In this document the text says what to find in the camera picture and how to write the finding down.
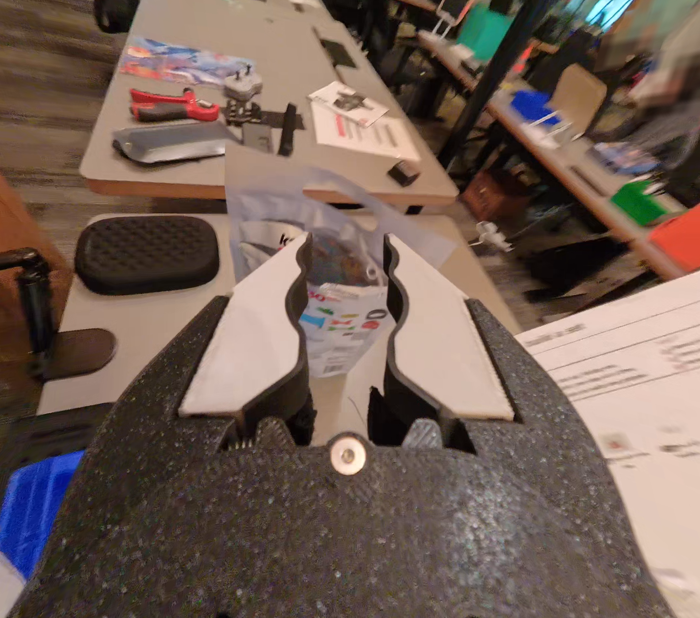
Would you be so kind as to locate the black flat strip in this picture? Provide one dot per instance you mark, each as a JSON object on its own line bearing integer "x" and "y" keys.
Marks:
{"x": 268, "y": 121}

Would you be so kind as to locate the orange red box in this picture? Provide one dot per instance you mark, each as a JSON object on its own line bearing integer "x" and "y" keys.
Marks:
{"x": 678, "y": 246}

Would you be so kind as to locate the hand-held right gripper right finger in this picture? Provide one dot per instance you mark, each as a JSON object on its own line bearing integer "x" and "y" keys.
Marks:
{"x": 448, "y": 350}

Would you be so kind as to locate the white power plug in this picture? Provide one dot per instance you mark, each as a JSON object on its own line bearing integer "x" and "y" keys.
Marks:
{"x": 492, "y": 236}

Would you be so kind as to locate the black white instruction booklet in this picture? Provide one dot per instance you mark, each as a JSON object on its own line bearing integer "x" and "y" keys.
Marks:
{"x": 347, "y": 102}

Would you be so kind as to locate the blue plastic bin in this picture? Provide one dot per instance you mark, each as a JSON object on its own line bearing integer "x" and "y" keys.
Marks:
{"x": 535, "y": 108}
{"x": 33, "y": 508}

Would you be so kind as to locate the black table mat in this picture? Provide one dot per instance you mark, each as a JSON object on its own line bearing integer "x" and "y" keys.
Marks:
{"x": 338, "y": 52}

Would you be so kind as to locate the small black box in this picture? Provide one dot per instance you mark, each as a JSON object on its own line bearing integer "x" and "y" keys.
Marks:
{"x": 403, "y": 173}

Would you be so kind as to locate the red black hand tool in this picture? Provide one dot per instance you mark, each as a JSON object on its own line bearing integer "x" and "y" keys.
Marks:
{"x": 164, "y": 109}

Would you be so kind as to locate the white metal stand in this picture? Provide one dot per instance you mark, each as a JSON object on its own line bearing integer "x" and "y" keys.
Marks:
{"x": 547, "y": 132}

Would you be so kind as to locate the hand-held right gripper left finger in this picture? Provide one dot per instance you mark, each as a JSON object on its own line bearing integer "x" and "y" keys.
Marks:
{"x": 246, "y": 350}

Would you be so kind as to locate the black toy part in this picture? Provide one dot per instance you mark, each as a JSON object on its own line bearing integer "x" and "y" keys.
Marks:
{"x": 243, "y": 113}

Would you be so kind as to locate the white printed paper sheet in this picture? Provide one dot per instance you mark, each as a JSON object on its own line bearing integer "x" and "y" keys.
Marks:
{"x": 629, "y": 410}

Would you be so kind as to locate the black pole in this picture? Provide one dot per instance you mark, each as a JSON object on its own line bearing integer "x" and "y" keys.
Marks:
{"x": 524, "y": 27}

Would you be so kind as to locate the brown bag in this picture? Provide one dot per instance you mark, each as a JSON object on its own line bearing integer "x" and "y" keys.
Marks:
{"x": 495, "y": 196}

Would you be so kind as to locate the white sheet red print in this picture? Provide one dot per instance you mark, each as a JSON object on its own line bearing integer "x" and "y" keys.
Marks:
{"x": 372, "y": 139}

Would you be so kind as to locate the black upright bar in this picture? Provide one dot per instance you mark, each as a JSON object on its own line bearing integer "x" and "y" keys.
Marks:
{"x": 287, "y": 131}

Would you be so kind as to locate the silver foil pouch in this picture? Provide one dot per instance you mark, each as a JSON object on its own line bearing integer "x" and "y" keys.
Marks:
{"x": 169, "y": 142}

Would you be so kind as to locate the black textured pad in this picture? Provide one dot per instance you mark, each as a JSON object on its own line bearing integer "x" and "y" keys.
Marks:
{"x": 145, "y": 254}

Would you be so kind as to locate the tan-backed chair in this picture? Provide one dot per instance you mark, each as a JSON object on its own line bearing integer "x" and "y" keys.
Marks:
{"x": 577, "y": 98}

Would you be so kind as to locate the green box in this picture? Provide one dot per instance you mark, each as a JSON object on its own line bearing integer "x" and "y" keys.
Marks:
{"x": 640, "y": 205}

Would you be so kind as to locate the grey electronic device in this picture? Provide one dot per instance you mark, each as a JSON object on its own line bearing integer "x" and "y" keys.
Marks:
{"x": 257, "y": 136}

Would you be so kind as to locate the teal box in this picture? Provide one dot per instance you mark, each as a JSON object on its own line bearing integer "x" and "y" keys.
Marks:
{"x": 484, "y": 32}

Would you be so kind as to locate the grey wood-edged table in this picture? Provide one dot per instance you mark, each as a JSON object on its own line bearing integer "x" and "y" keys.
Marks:
{"x": 180, "y": 16}

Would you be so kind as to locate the grey remote controller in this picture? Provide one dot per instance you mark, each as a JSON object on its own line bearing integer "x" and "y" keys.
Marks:
{"x": 243, "y": 84}

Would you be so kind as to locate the brown wooden panel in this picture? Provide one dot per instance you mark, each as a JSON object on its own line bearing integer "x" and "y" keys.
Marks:
{"x": 22, "y": 224}

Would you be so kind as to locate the colourful picture booklet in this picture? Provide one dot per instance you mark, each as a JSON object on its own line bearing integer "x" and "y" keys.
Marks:
{"x": 175, "y": 60}

